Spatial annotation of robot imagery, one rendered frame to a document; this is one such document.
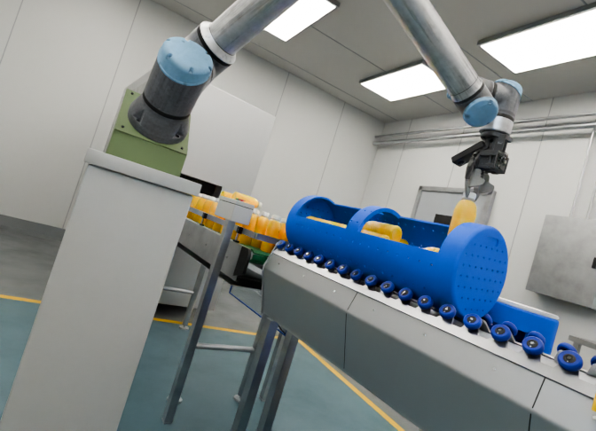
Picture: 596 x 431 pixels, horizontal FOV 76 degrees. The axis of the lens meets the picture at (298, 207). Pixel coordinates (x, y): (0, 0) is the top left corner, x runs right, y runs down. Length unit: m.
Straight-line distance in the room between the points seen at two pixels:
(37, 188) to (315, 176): 3.98
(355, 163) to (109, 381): 6.16
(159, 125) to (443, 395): 1.10
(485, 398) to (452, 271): 0.31
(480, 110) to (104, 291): 1.16
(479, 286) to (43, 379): 1.24
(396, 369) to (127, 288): 0.82
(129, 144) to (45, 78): 4.62
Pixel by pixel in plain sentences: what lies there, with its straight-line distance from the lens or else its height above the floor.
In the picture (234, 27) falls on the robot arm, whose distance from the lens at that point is 1.28.
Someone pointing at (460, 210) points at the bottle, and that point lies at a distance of 1.29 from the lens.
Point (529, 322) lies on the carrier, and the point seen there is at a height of 0.99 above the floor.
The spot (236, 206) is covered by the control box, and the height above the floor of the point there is 1.07.
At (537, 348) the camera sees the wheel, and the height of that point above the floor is 0.96.
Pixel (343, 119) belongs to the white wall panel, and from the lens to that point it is 6.95.
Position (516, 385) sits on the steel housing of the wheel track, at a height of 0.87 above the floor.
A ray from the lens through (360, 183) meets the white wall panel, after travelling 7.13.
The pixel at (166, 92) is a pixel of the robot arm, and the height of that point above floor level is 1.32.
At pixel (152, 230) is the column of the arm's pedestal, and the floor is 0.93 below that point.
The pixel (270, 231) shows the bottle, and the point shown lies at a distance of 1.89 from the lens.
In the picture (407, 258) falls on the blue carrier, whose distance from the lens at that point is 1.23.
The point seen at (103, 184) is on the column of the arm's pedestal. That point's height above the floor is 1.01.
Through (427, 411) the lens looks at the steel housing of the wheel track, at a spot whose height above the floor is 0.69.
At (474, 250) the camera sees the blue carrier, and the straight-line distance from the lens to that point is 1.19.
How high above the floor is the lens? 1.06
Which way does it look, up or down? 3 degrees up
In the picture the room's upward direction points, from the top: 17 degrees clockwise
